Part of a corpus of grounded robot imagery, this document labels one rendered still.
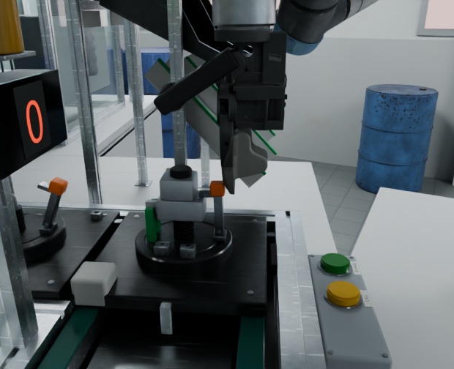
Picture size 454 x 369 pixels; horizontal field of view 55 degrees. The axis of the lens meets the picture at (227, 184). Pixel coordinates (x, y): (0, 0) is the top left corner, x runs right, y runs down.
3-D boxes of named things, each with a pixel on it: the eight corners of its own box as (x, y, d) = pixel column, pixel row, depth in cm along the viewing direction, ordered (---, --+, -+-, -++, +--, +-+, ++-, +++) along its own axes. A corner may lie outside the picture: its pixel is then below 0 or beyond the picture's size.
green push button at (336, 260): (345, 264, 63) (347, 252, 62) (351, 280, 59) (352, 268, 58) (318, 263, 63) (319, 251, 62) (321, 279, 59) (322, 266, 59)
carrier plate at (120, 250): (266, 226, 75) (266, 215, 74) (266, 317, 52) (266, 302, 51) (129, 221, 76) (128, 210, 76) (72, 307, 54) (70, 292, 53)
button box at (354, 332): (351, 289, 66) (355, 253, 64) (386, 405, 47) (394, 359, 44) (304, 287, 67) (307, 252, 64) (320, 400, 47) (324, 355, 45)
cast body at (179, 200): (206, 209, 63) (206, 163, 61) (203, 222, 59) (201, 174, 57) (150, 206, 64) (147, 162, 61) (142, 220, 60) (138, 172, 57)
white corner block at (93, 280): (119, 287, 58) (117, 261, 57) (108, 309, 54) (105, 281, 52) (86, 285, 58) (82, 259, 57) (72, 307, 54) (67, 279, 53)
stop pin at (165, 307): (174, 328, 54) (173, 302, 53) (172, 334, 53) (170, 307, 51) (163, 327, 54) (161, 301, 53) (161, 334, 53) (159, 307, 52)
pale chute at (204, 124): (261, 166, 93) (277, 153, 91) (248, 188, 81) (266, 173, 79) (170, 67, 90) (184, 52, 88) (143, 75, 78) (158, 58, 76)
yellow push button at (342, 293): (355, 293, 56) (356, 280, 56) (361, 313, 53) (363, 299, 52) (324, 292, 57) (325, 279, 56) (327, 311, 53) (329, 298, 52)
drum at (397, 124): (421, 178, 365) (437, 84, 336) (423, 201, 320) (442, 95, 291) (357, 170, 382) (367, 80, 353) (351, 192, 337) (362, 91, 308)
